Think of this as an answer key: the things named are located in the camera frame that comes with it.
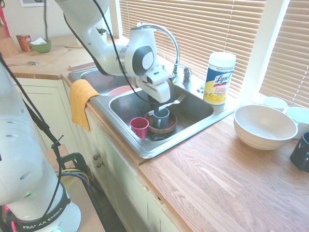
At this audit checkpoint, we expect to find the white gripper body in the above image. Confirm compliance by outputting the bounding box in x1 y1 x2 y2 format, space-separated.
136 74 172 103

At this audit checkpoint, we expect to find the silver metal fork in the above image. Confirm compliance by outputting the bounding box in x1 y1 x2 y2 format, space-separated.
148 94 186 116

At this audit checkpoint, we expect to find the metal sink drain strainer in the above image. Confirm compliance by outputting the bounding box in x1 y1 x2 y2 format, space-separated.
149 133 169 142

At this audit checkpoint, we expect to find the stainless steel double sink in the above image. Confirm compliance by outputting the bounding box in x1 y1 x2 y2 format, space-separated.
68 66 239 159

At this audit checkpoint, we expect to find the grey ceramic mug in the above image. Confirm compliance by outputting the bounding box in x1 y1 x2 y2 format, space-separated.
151 107 170 130

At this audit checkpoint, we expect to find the brown wooden bowl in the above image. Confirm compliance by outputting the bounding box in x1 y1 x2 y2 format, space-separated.
144 111 178 134

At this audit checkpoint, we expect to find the red ceramic mug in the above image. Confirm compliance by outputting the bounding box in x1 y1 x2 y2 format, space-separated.
130 117 149 140

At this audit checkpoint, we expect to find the pink plastic bowl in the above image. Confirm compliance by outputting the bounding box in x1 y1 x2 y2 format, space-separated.
107 85 137 97

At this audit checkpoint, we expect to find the chrome gooseneck faucet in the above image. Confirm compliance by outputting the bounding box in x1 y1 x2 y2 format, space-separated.
137 22 193 87

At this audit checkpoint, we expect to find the Lysol wipes canister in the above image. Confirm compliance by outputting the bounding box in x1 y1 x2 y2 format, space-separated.
203 51 237 106

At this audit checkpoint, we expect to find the yellow dish cloth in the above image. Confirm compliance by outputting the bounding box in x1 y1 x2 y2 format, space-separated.
69 79 101 133

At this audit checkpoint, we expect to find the cream kitchen cabinet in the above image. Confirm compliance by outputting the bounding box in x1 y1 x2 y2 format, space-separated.
14 76 192 232

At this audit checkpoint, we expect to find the wide beige window blind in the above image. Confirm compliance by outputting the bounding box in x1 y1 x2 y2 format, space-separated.
119 0 267 99

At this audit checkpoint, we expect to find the black table clamp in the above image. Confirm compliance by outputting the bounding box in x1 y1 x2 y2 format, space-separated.
56 151 108 232

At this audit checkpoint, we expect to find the large cream bowl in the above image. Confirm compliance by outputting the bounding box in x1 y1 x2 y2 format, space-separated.
233 104 299 151

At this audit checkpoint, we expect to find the small white cup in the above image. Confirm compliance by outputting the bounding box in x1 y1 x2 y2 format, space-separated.
261 96 289 112

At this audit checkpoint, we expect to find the green bowl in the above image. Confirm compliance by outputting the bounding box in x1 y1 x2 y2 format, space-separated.
31 39 52 54

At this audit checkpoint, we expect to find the silver metal spoon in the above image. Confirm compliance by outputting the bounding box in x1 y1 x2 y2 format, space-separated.
7 60 39 67

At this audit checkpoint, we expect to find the white paper scrap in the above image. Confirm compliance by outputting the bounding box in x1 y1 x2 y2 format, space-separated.
29 37 47 46

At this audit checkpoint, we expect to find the narrow beige window blind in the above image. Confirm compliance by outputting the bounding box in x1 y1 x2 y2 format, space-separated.
259 0 309 108

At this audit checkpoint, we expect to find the orange carton box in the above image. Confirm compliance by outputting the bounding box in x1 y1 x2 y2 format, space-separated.
15 34 33 52

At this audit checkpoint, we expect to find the large white mug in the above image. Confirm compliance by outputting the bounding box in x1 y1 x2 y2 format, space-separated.
284 106 309 140

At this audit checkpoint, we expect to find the dark navy mug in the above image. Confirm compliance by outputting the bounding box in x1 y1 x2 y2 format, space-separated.
289 131 309 173

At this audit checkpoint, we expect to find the wooden knife block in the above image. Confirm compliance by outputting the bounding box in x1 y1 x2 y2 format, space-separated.
0 24 20 59

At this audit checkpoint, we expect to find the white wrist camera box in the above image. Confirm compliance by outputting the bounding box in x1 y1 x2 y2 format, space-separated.
146 69 170 86

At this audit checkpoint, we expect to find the coloured cable bundle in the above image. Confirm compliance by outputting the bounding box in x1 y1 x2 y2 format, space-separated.
55 168 94 188

